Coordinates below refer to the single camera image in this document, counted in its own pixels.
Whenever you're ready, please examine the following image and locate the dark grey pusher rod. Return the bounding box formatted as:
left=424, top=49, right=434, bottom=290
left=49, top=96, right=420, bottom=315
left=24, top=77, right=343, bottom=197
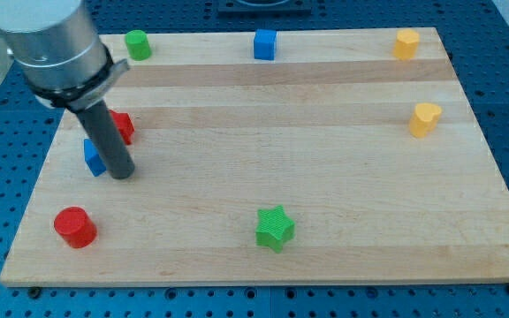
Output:
left=77, top=101, right=135, bottom=179

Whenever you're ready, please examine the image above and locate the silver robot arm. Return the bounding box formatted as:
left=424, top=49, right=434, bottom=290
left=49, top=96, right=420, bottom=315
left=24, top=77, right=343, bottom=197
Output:
left=0, top=0, right=135, bottom=179

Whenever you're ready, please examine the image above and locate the red star block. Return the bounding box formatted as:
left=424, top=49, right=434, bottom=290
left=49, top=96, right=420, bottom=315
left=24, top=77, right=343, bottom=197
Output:
left=110, top=110, right=135, bottom=145

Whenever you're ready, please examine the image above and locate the green star block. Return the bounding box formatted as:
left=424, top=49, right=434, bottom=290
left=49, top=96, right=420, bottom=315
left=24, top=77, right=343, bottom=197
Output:
left=255, top=205, right=295, bottom=254

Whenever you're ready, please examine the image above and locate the blue triangular block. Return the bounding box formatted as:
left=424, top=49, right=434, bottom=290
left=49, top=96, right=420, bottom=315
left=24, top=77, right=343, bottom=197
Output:
left=83, top=139, right=106, bottom=177

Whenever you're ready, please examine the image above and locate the red cylinder block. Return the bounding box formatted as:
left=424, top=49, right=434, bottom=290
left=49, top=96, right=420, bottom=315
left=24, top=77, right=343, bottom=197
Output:
left=53, top=206, right=97, bottom=248

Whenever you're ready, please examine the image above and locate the green cylinder block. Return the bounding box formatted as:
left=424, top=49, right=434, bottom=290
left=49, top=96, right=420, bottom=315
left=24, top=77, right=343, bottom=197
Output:
left=125, top=29, right=152, bottom=61

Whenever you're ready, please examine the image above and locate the wooden board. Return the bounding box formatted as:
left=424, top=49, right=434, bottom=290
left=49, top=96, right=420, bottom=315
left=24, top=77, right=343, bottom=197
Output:
left=0, top=27, right=509, bottom=287

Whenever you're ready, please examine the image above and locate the dark mounting plate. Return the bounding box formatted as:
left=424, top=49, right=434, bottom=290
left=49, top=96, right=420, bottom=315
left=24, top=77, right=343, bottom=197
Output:
left=217, top=0, right=313, bottom=17

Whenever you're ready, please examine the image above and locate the blue cube block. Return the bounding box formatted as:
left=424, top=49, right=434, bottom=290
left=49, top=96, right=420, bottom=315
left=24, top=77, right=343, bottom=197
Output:
left=253, top=29, right=277, bottom=61

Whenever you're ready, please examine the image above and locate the yellow hexagon block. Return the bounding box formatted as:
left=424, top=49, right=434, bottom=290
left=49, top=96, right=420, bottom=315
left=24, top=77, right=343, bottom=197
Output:
left=392, top=28, right=420, bottom=60

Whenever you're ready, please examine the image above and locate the yellow heart block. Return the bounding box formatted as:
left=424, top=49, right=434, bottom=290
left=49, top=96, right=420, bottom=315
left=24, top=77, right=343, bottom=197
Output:
left=408, top=102, right=443, bottom=138

